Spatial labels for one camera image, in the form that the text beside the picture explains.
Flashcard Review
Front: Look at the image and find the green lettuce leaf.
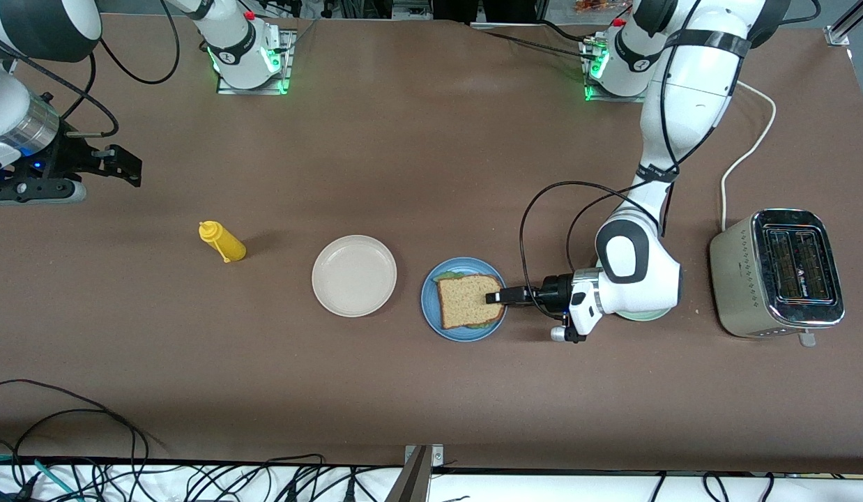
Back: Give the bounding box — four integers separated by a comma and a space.
431, 272, 498, 330

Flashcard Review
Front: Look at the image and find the black base cable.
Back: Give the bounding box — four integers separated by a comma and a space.
473, 21, 601, 63

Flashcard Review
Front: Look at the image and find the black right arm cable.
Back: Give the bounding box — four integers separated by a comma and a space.
0, 0, 181, 139

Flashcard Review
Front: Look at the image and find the pale green round plate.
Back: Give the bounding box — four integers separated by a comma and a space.
613, 308, 673, 323

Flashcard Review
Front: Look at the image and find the beige chrome toaster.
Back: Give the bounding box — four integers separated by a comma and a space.
709, 208, 848, 348

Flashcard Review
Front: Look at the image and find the brown bread slice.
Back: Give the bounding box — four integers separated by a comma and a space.
436, 274, 507, 330

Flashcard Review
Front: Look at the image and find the thin black cable loop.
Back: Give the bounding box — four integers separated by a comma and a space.
12, 408, 140, 490
0, 379, 151, 483

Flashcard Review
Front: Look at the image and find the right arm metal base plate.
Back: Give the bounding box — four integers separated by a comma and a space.
215, 28, 297, 96

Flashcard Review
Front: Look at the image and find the teal cable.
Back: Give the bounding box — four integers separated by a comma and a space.
0, 455, 81, 502

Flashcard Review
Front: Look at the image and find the white toaster power cable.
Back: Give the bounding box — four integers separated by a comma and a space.
720, 80, 778, 233

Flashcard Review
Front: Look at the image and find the yellow squeeze sauce bottle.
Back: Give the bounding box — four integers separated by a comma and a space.
198, 220, 247, 264

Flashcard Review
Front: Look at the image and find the metal table edge bracket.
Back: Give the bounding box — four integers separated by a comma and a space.
386, 444, 445, 502

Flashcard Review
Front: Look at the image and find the blue round plate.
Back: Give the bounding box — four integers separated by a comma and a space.
421, 257, 509, 343

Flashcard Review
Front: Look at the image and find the aluminium frame profile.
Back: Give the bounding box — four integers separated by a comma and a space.
825, 0, 863, 47

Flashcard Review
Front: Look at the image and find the beige round plate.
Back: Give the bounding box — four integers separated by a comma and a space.
312, 235, 398, 319

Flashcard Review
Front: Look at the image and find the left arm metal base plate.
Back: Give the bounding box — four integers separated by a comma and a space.
581, 38, 648, 104

